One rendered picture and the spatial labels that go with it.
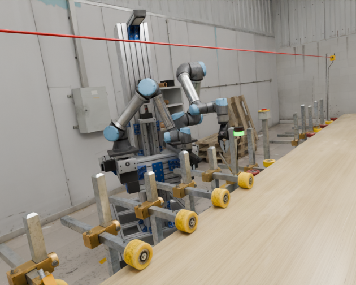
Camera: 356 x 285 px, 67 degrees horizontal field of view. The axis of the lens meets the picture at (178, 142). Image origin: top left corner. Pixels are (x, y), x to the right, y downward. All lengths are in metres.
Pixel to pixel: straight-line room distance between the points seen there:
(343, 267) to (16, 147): 3.39
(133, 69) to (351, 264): 1.96
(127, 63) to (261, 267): 1.86
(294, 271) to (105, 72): 3.85
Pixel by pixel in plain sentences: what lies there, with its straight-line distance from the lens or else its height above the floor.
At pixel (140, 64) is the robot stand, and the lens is 2.36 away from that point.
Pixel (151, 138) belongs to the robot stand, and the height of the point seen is 1.08.
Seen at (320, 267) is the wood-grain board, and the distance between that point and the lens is 0.93.
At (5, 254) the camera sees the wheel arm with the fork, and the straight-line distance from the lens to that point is 1.17.
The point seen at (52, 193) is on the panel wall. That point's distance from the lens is 3.93.
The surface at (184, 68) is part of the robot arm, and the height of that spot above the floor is 1.60.
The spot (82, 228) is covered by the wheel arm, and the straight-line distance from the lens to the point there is 1.17.
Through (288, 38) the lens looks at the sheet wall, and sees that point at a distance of 9.78.
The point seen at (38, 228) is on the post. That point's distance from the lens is 0.97.
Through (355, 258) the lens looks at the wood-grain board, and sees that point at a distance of 1.00.
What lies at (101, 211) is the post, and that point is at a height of 1.04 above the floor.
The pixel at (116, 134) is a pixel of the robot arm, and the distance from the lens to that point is 1.98.
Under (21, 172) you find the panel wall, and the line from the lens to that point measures 3.75.
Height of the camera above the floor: 1.43
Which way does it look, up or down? 10 degrees down
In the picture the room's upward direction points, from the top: 7 degrees counter-clockwise
